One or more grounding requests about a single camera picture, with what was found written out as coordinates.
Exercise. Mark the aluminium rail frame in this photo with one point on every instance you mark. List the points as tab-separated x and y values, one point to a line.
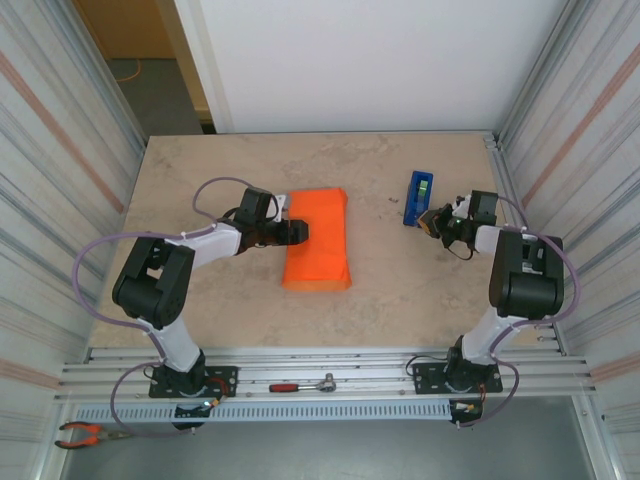
350	360

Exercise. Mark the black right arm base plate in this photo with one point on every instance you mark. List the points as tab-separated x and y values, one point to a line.
425	372

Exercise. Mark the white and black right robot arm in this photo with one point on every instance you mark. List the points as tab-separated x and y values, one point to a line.
525	280

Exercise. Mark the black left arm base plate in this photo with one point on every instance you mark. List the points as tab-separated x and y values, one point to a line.
227	375

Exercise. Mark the blue tape dispenser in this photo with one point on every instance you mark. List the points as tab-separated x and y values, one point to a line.
413	207

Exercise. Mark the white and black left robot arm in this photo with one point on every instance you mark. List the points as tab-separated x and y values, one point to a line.
150	290

